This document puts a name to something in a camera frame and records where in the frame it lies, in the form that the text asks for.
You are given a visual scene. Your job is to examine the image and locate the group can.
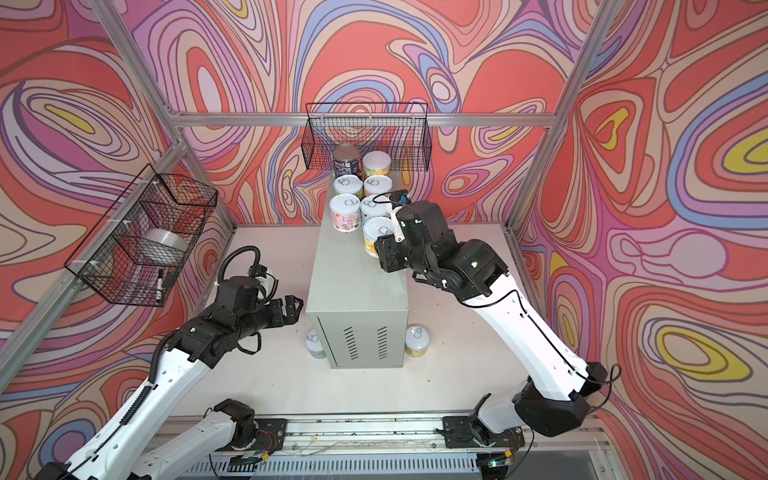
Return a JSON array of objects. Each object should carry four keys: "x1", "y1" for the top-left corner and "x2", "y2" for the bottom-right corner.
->
[
  {"x1": 364, "y1": 175, "x2": 393, "y2": 197},
  {"x1": 404, "y1": 325, "x2": 430, "y2": 357},
  {"x1": 363, "y1": 217, "x2": 394, "y2": 258}
]

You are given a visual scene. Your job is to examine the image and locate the white lid can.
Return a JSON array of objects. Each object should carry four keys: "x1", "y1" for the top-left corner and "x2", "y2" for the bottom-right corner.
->
[
  {"x1": 305, "y1": 329, "x2": 327, "y2": 360},
  {"x1": 329, "y1": 194, "x2": 362, "y2": 233},
  {"x1": 360, "y1": 195, "x2": 389, "y2": 223}
]

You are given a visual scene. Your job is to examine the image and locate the orange peach can large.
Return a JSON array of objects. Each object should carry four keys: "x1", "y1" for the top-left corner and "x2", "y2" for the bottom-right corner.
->
[{"x1": 362, "y1": 150, "x2": 392, "y2": 178}]

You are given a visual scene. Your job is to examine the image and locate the green label can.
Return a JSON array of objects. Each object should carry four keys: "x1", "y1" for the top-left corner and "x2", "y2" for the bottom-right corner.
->
[{"x1": 333, "y1": 174, "x2": 364, "y2": 200}]

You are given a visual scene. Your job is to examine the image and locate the dark blue tomato can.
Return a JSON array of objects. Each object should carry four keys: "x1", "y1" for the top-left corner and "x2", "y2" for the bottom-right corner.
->
[{"x1": 332, "y1": 143, "x2": 362, "y2": 179}]

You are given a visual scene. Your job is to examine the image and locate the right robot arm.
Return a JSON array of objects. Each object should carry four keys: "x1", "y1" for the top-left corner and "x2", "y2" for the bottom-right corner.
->
[{"x1": 373, "y1": 190, "x2": 610, "y2": 443}]

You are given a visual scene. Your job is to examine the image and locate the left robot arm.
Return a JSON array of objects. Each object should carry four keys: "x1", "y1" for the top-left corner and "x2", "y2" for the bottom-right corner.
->
[{"x1": 36, "y1": 245, "x2": 304, "y2": 479}]

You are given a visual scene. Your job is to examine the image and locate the grey metal cabinet counter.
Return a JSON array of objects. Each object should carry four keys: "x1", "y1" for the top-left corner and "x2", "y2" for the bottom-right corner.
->
[{"x1": 306, "y1": 186, "x2": 409, "y2": 369}]

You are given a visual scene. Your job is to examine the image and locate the black marker pen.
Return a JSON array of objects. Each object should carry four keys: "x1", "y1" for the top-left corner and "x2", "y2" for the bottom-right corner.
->
[{"x1": 155, "y1": 268, "x2": 164, "y2": 305}]

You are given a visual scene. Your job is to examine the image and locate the silver tape roll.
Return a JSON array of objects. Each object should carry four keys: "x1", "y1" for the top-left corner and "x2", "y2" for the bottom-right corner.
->
[{"x1": 143, "y1": 228, "x2": 188, "y2": 251}]

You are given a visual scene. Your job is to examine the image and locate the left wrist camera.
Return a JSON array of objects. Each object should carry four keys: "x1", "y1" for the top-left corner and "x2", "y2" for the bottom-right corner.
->
[{"x1": 249, "y1": 264, "x2": 279, "y2": 293}]

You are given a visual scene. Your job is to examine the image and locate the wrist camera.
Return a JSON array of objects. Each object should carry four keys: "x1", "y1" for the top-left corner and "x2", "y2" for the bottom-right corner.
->
[
  {"x1": 388, "y1": 190, "x2": 411, "y2": 207},
  {"x1": 249, "y1": 264, "x2": 279, "y2": 293}
]

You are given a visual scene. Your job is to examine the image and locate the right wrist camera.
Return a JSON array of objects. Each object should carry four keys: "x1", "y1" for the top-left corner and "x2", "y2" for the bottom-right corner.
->
[{"x1": 388, "y1": 190, "x2": 411, "y2": 207}]

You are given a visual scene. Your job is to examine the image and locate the black wire basket back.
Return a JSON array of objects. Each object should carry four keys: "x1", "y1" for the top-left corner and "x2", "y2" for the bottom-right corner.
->
[{"x1": 301, "y1": 100, "x2": 432, "y2": 172}]

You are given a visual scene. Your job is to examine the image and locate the black wire basket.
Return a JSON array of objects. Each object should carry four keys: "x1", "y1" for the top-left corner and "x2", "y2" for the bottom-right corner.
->
[
  {"x1": 64, "y1": 165, "x2": 218, "y2": 307},
  {"x1": 301, "y1": 100, "x2": 432, "y2": 172}
]

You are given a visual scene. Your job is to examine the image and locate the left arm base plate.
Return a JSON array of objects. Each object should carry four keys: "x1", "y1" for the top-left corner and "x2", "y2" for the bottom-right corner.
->
[{"x1": 218, "y1": 417, "x2": 288, "y2": 453}]

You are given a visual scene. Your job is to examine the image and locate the black wire basket left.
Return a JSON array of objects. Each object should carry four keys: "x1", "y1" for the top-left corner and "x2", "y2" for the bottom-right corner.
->
[{"x1": 64, "y1": 165, "x2": 218, "y2": 307}]

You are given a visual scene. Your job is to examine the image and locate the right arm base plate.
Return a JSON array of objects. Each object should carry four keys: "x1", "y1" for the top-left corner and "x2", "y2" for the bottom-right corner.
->
[{"x1": 435, "y1": 416, "x2": 526, "y2": 452}]

